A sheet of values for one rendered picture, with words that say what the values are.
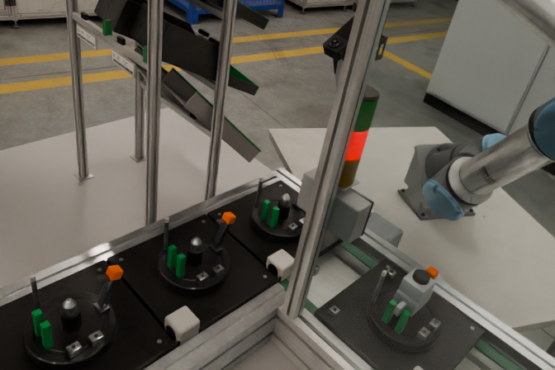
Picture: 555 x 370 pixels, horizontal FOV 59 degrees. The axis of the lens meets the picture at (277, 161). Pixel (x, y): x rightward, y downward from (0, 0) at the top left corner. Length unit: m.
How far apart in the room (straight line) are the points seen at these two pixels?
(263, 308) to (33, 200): 0.67
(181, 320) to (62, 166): 0.71
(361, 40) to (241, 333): 0.55
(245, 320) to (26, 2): 4.26
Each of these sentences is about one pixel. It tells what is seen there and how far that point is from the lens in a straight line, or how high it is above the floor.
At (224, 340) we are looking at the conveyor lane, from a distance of 0.90.
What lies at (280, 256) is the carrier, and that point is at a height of 0.99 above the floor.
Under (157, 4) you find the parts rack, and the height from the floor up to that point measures 1.43.
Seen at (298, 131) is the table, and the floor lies 0.86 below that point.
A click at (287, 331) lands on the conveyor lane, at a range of 0.98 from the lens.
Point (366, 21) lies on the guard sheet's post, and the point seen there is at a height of 1.52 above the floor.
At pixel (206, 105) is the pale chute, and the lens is 1.11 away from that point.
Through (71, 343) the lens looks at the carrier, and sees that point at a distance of 0.86.
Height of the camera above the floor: 1.69
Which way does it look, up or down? 33 degrees down
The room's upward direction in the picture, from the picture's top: 11 degrees clockwise
